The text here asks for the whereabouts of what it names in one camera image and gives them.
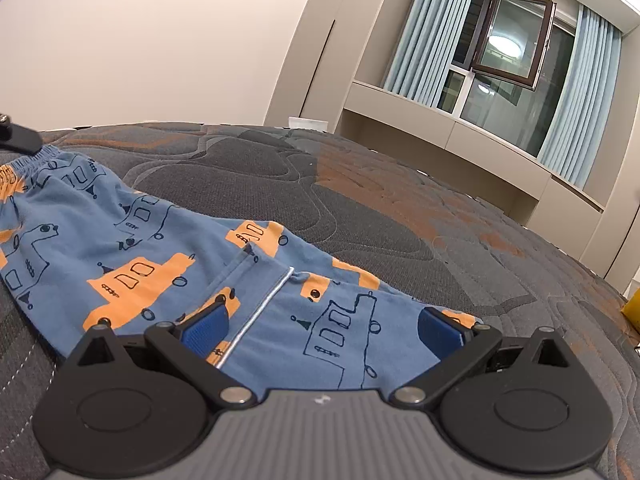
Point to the brown framed open window sash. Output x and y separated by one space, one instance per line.
510 40

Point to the quilted grey bed mattress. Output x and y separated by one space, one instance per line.
400 200

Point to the beige window cabinet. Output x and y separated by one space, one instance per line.
450 140

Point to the blue pants with orange cars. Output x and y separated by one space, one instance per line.
150 240

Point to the white folded item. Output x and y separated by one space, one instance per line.
307 124

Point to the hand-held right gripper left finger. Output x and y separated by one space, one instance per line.
207 330

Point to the yellow shopping bag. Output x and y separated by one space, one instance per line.
632 310

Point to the glass window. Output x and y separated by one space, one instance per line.
520 115

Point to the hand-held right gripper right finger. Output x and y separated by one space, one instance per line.
440 332

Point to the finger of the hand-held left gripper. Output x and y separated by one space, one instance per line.
20 137

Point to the light blue curtain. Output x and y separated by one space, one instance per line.
582 100
430 35

